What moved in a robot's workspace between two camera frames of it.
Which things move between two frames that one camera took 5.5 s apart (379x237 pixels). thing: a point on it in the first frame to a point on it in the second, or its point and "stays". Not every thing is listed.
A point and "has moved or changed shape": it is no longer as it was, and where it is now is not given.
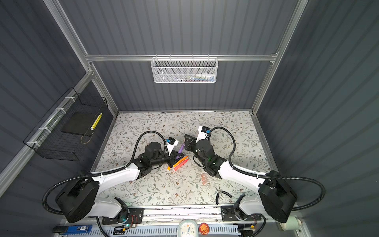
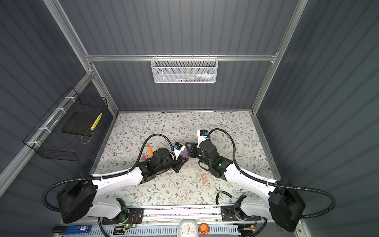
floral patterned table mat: (185, 183) stays
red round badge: (204, 228) stays
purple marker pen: (181, 147) has moved or changed shape
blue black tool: (77, 229) stays
